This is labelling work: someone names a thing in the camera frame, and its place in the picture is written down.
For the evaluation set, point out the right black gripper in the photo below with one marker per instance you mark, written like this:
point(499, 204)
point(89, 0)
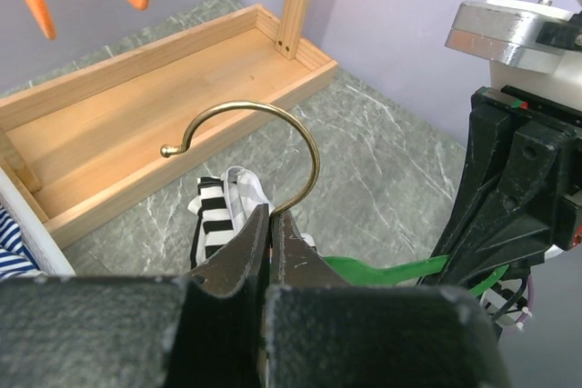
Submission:
point(520, 190)

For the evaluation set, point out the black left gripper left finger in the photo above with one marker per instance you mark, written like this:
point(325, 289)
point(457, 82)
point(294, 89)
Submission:
point(194, 330)

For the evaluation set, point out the blue white striped tank top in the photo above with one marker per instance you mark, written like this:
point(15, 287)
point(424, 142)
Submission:
point(16, 260)

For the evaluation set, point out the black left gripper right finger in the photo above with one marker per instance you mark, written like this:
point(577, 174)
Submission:
point(323, 332)

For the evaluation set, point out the right wooden clothes rack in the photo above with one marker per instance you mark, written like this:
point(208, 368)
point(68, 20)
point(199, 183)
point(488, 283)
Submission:
point(85, 147)

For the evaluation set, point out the black white zebra garment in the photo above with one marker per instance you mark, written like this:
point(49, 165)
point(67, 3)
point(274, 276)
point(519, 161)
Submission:
point(222, 208)

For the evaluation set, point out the white perforated plastic basket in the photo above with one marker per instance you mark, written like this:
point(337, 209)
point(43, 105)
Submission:
point(36, 238)

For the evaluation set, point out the green hanger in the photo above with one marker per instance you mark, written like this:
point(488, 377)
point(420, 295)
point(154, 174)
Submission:
point(354, 271)

